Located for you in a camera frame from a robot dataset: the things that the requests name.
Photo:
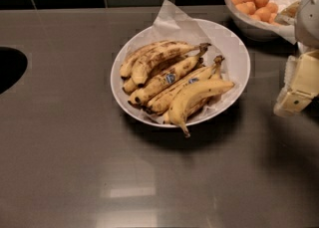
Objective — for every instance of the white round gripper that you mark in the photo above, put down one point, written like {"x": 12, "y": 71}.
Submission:
{"x": 309, "y": 23}

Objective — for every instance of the spotted brown banana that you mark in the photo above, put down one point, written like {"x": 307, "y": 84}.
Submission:
{"x": 147, "y": 62}

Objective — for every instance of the white bowl of oranges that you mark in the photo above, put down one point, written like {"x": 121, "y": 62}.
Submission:
{"x": 252, "y": 29}

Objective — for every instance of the large white banana bowl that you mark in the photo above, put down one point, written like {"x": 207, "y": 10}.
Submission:
{"x": 122, "y": 98}

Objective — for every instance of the white paper bowl liner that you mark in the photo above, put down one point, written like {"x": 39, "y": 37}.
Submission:
{"x": 173, "y": 23}

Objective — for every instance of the front yellow banana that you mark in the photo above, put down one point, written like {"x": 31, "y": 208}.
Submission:
{"x": 191, "y": 95}

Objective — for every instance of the long banana blue sticker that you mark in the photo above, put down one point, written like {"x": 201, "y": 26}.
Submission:
{"x": 164, "y": 79}

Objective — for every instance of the spotted banana with sticker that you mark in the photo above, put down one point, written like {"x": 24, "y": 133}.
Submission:
{"x": 161, "y": 102}

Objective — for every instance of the bottom hidden banana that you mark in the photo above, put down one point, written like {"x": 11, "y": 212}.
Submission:
{"x": 194, "y": 109}

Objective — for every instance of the leftmost spotted banana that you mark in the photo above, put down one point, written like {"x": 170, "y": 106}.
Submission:
{"x": 130, "y": 59}

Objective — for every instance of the small hidden left banana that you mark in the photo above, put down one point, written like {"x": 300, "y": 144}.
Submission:
{"x": 129, "y": 86}

